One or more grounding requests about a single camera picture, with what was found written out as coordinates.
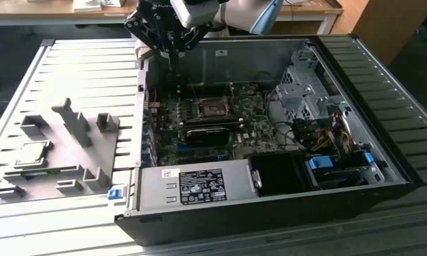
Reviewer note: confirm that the blue plastic clip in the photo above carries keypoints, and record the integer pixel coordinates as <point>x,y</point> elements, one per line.
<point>369,157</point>

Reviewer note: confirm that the silver chipset heatsink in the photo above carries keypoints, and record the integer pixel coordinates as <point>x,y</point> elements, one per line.
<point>243,154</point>

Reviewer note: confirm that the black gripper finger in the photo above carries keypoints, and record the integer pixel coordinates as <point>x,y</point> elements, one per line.
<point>136,30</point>
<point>199,37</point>

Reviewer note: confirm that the black plastic shroud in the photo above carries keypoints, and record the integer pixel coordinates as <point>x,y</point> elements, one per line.
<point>281,173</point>

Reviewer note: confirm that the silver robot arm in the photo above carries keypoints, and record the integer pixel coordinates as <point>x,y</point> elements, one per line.
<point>242,10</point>

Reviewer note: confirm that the round coin cell battery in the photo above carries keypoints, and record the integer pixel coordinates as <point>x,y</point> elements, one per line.
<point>251,90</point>

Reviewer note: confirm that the white sticker label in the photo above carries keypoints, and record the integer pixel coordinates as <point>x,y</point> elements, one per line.
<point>222,52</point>

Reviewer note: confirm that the black PC case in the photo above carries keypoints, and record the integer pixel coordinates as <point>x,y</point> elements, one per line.
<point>235,221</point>

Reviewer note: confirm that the black graphics card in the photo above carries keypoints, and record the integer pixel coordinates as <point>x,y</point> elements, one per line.
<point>206,137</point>

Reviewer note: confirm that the wooden desk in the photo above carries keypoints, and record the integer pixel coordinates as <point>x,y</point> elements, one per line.
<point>28,10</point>

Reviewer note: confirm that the white printed box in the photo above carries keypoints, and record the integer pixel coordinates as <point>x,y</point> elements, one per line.
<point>112,3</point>

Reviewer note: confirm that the green motherboard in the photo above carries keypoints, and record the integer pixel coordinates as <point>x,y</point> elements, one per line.
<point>259,125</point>

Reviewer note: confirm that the silver drive cage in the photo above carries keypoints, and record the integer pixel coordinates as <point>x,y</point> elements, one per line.
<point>295,93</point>

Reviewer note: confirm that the CPU socket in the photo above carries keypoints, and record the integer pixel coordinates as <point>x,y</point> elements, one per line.
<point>211,109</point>

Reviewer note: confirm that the metal locking lever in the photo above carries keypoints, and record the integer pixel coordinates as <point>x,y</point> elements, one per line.
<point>195,93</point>

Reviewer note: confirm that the wooden cabinet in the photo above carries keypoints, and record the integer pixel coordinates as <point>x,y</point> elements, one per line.
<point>387,26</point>

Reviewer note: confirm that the blue disk carrier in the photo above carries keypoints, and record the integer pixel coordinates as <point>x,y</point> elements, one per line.
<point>321,162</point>

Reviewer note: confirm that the grey parts rack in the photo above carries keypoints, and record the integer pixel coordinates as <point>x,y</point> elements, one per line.
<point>56,165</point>

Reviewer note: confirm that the green RAM stick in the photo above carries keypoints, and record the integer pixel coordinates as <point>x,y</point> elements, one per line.
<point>55,170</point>

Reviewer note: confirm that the silver green CPU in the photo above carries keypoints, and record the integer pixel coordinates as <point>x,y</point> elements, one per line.
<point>32,153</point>

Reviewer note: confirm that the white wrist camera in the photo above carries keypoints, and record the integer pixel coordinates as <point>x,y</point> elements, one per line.
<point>195,13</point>

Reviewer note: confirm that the grey power supply unit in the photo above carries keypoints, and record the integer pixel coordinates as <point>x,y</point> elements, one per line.
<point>152,186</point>

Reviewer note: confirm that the blue case latch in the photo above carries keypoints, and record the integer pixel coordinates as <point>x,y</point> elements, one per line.
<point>115,194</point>

